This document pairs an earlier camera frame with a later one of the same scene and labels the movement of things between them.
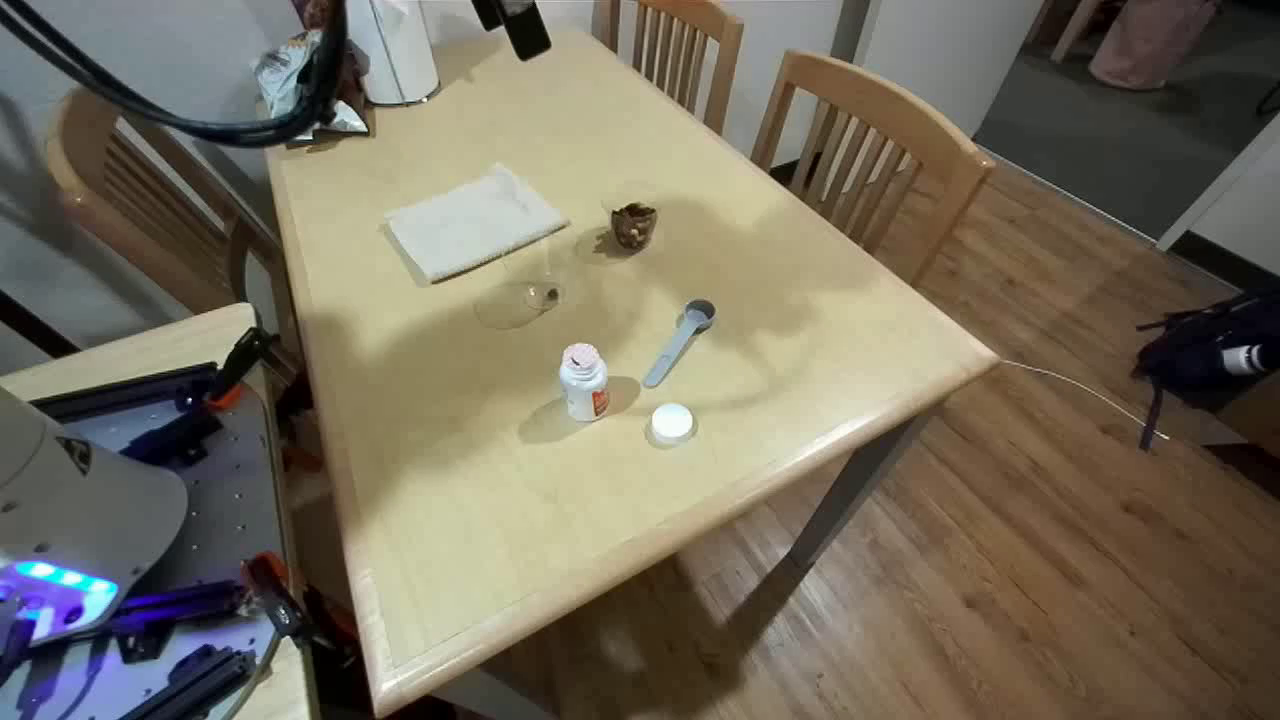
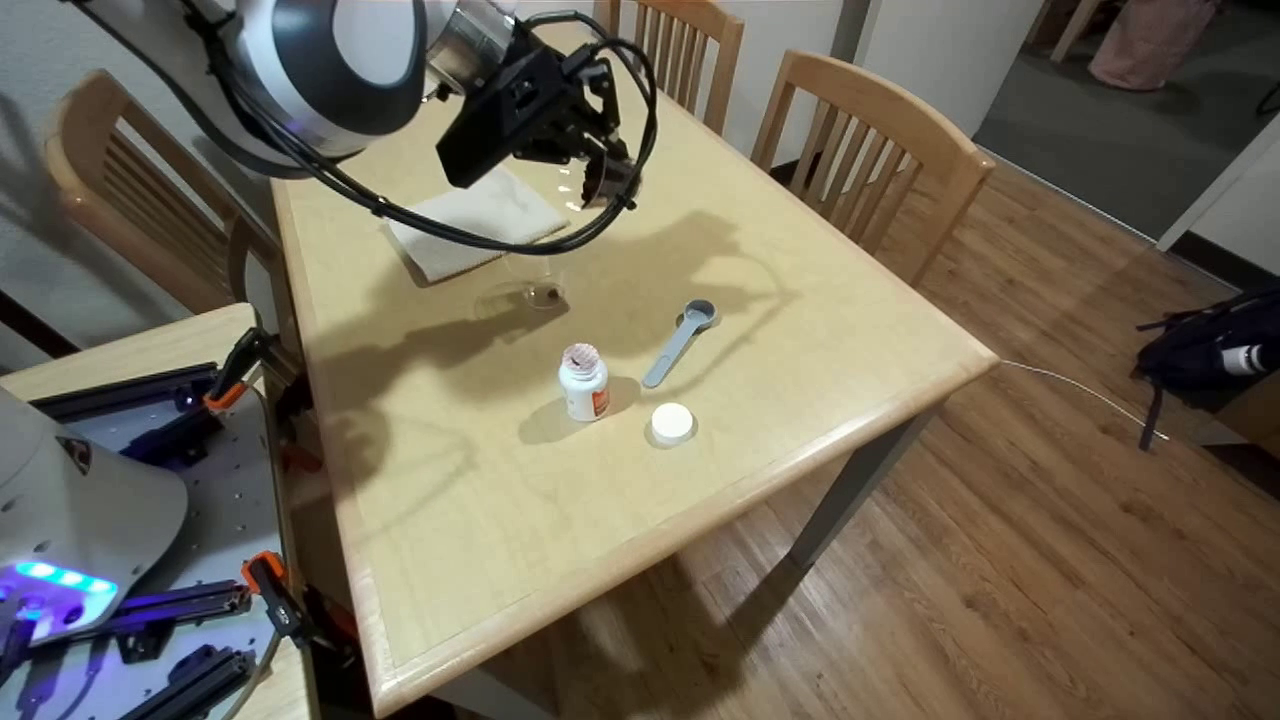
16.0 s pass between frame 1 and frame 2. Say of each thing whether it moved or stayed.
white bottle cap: stayed
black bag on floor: stayed
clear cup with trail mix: moved
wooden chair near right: stayed
